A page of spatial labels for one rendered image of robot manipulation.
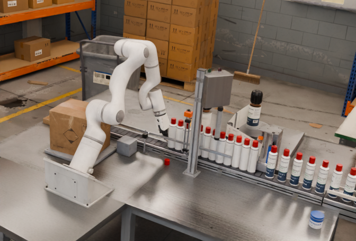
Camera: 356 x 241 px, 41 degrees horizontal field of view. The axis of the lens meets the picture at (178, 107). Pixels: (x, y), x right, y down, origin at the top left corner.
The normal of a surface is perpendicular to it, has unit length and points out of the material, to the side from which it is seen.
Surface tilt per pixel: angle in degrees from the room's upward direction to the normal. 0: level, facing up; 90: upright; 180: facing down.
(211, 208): 0
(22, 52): 90
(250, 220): 0
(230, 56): 90
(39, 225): 0
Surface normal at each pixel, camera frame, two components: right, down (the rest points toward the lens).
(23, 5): 0.85, 0.28
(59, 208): 0.08, -0.92
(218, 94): 0.47, 0.37
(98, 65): -0.22, 0.41
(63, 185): -0.50, 0.30
